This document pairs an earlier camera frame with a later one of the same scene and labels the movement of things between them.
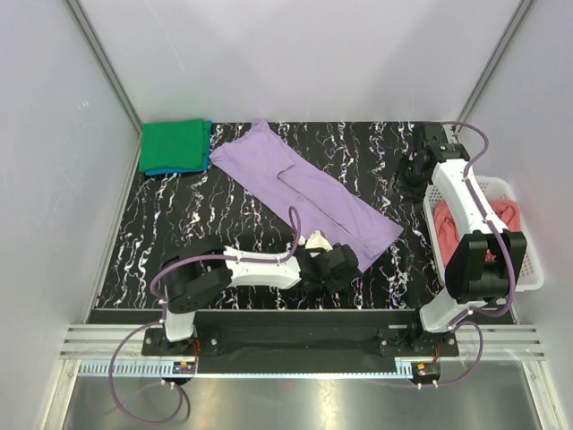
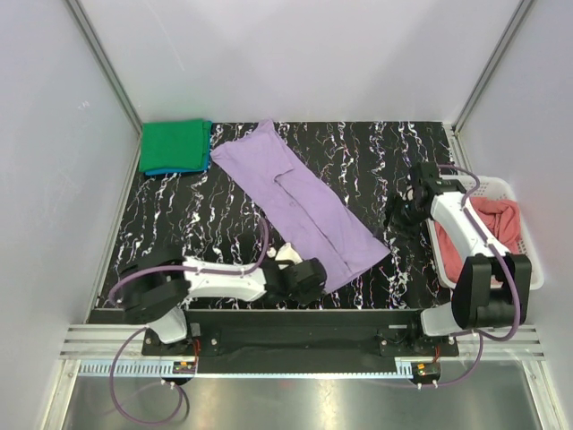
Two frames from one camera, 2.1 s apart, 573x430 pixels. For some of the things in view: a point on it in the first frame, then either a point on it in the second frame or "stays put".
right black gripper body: [409, 180] → [400, 213]
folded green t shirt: [183, 144] stays put
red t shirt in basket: [446, 234] stays put
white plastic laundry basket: [495, 189] stays put
